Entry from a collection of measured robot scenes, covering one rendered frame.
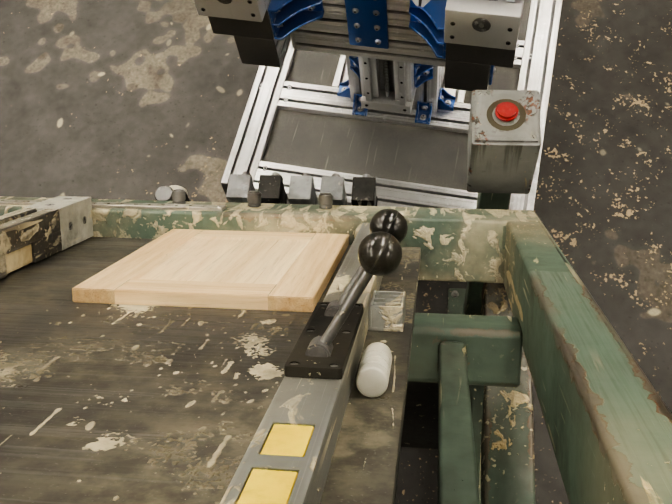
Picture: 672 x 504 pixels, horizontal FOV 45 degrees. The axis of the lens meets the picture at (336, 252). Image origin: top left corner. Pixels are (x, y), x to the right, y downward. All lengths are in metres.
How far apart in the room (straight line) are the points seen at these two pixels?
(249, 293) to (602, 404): 0.52
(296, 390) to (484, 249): 0.78
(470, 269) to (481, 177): 0.21
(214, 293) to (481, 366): 0.36
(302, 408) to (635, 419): 0.24
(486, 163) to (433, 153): 0.80
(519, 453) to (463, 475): 0.64
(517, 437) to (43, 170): 1.87
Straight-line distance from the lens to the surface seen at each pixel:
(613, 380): 0.70
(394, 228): 0.80
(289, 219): 1.41
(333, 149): 2.32
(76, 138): 2.82
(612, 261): 2.42
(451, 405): 0.89
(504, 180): 1.55
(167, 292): 1.05
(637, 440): 0.60
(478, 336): 1.08
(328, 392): 0.67
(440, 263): 1.40
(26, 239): 1.30
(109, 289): 1.08
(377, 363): 0.76
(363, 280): 0.70
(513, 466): 1.38
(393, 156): 2.29
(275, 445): 0.58
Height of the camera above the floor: 2.13
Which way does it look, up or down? 63 degrees down
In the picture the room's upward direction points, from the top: 12 degrees counter-clockwise
